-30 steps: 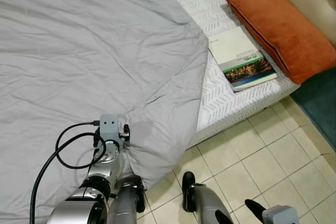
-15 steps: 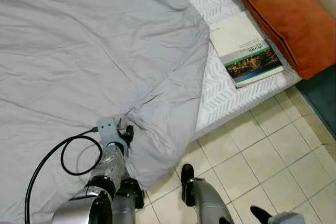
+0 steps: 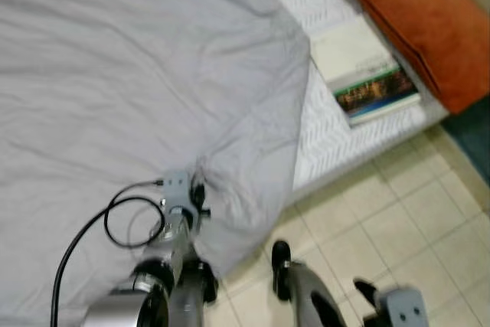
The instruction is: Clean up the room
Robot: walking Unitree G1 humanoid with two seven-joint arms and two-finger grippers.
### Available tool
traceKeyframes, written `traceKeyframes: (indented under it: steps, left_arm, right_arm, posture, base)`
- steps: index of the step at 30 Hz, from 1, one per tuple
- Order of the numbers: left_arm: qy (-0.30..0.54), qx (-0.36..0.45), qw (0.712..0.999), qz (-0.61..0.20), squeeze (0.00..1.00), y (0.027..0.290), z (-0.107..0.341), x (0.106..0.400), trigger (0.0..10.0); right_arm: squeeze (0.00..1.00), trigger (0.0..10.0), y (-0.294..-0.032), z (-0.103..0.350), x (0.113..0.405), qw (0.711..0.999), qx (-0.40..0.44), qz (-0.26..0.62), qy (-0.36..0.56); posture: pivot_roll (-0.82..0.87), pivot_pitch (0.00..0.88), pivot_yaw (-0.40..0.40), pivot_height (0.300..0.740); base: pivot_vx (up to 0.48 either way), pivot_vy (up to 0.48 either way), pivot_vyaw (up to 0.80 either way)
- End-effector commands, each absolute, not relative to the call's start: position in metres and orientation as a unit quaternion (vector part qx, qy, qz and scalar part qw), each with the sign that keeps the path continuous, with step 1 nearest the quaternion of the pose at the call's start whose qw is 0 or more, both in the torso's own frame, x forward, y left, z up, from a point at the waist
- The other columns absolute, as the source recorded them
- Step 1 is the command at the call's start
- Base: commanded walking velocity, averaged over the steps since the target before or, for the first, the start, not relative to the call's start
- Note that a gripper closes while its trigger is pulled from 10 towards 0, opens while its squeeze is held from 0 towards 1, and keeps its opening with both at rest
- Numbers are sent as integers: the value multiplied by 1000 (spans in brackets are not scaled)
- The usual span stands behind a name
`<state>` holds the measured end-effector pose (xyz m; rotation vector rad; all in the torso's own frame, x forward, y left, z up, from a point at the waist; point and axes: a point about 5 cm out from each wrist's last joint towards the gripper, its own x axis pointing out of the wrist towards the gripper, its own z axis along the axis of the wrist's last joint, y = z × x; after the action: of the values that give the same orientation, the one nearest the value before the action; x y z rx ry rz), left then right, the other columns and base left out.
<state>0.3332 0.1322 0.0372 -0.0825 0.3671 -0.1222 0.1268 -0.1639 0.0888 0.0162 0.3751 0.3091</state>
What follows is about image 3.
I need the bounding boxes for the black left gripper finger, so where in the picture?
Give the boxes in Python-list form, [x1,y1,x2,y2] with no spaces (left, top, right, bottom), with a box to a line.
[353,279,381,311]

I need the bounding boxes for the grey bed blanket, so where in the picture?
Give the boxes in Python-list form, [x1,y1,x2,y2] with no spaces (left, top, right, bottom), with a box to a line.
[0,0,311,327]

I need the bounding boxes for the white book with green cover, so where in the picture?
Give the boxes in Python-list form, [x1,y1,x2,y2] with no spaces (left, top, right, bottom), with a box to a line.
[310,19,423,127]

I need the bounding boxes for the orange pillow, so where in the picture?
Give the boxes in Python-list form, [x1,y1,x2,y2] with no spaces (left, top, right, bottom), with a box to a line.
[335,0,490,115]

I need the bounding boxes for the black robot left foot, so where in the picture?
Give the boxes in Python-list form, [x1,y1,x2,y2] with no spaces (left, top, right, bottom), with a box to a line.
[198,260,221,303]

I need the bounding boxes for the black robot foot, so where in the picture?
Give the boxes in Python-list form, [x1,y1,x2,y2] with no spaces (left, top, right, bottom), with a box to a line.
[271,240,293,302]
[198,260,221,303]

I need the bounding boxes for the black robot right foot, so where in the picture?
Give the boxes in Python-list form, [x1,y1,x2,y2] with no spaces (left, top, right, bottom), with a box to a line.
[271,240,293,302]

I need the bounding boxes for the silver robot left leg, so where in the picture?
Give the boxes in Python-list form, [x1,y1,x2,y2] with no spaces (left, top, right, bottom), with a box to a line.
[170,266,206,327]

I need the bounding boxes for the white patterned mattress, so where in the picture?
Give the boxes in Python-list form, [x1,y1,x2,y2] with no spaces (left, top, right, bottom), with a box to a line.
[237,0,449,198]

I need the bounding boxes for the teal floor mat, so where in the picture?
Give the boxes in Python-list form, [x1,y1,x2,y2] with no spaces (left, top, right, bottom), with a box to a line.
[440,96,490,186]

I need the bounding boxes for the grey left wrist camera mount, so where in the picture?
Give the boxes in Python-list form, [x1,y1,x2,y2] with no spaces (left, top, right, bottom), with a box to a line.
[162,172,192,213]

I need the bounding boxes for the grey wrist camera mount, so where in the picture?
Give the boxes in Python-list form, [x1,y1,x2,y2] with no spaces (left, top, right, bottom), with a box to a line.
[162,172,192,213]
[381,287,430,327]

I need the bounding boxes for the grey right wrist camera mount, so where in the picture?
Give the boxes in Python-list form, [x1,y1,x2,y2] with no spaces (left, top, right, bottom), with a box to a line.
[381,287,430,327]

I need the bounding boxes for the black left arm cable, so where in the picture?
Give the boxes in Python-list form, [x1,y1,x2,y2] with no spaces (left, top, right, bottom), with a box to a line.
[50,179,165,327]

